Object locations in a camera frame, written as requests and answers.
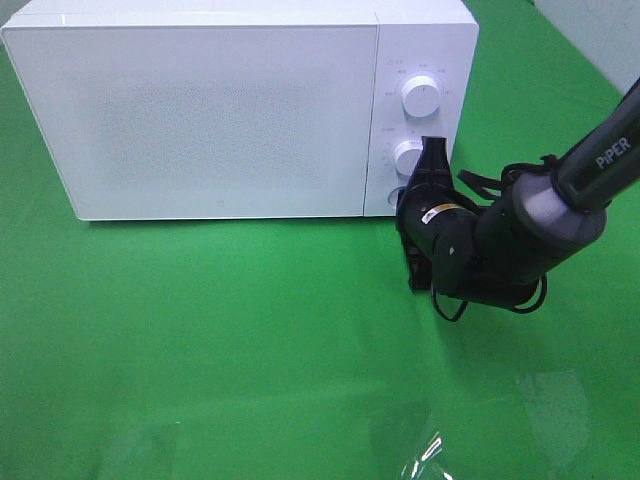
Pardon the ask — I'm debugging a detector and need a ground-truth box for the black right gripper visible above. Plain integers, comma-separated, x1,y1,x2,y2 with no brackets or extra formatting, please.
396,136,483,292

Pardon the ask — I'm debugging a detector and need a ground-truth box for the round door release button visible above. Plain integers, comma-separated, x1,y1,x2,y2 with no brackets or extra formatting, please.
387,186,405,209

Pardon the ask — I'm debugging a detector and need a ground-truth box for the white microwave door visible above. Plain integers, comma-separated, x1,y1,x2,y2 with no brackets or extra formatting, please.
3,26,377,220

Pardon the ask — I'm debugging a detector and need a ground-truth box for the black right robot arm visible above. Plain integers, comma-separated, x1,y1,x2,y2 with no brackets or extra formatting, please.
396,84,639,321

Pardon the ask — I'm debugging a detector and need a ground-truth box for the upper white power knob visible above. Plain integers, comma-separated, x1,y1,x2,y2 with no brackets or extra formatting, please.
401,73,442,118

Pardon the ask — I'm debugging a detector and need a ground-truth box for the white microwave oven body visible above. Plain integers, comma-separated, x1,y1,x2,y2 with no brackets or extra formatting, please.
1,1,479,217

